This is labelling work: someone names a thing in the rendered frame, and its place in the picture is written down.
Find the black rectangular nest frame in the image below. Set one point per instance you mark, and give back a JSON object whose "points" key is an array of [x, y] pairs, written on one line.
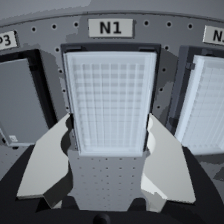
{"points": [[113, 46]]}

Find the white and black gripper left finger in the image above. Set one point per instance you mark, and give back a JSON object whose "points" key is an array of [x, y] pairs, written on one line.
{"points": [[41, 176]]}

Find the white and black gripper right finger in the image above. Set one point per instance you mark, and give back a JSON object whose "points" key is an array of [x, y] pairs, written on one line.
{"points": [[175, 183]]}

